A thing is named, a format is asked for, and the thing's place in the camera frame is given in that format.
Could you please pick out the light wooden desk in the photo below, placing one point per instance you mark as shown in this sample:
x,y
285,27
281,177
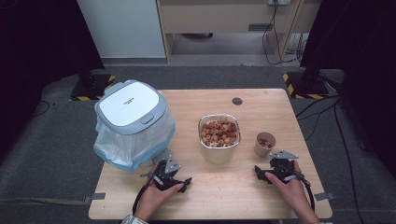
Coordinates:
x,y
211,17

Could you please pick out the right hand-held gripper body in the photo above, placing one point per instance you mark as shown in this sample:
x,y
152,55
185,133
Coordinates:
x,y
281,169

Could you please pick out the white grey pedal trash bin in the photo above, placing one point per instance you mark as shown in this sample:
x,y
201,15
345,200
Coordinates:
x,y
129,104

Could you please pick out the dark curtain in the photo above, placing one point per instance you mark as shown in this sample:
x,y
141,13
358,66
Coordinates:
x,y
358,46
37,46

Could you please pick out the white printed left sleeve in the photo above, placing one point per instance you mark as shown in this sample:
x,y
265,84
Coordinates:
x,y
134,220

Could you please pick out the pile of round cereal snacks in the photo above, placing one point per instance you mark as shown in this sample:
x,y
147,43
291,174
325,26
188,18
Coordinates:
x,y
219,132

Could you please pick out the person's left hand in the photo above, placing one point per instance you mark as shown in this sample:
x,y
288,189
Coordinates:
x,y
152,200

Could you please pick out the person's right hand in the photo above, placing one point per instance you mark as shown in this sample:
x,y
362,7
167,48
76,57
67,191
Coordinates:
x,y
292,194

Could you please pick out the brown paper cup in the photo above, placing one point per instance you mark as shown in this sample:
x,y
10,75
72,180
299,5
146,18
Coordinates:
x,y
261,151

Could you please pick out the metal food container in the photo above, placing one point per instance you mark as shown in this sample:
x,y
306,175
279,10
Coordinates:
x,y
218,155

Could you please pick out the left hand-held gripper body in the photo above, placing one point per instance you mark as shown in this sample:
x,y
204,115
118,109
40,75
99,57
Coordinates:
x,y
165,179

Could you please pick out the dark round table grommet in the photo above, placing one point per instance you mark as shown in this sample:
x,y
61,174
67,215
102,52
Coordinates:
x,y
237,101

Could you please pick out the white power strip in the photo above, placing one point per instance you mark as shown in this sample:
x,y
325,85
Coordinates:
x,y
279,2

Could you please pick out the white cabinet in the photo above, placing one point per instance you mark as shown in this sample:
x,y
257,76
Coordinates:
x,y
124,28

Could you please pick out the translucent plastic bin liner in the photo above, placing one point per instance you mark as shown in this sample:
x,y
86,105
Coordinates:
x,y
124,147

